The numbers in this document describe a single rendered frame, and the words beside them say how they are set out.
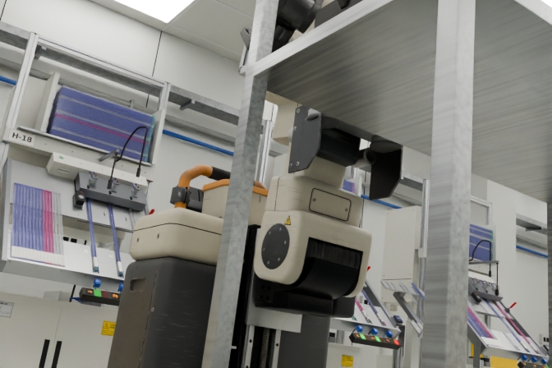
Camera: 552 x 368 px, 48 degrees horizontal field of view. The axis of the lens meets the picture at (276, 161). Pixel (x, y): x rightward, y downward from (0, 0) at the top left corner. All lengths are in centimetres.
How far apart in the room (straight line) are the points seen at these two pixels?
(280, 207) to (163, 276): 32
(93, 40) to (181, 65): 77
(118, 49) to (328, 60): 430
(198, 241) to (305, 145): 37
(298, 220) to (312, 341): 48
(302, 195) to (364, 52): 56
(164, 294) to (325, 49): 79
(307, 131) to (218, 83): 416
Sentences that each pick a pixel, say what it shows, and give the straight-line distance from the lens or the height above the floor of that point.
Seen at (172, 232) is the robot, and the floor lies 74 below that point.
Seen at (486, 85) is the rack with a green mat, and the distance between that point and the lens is 100.
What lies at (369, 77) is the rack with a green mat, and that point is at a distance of 99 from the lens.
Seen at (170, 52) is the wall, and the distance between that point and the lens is 537.
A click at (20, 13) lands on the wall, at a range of 505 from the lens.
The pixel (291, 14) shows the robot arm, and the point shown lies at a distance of 139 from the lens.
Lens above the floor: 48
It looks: 18 degrees up
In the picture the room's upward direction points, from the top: 7 degrees clockwise
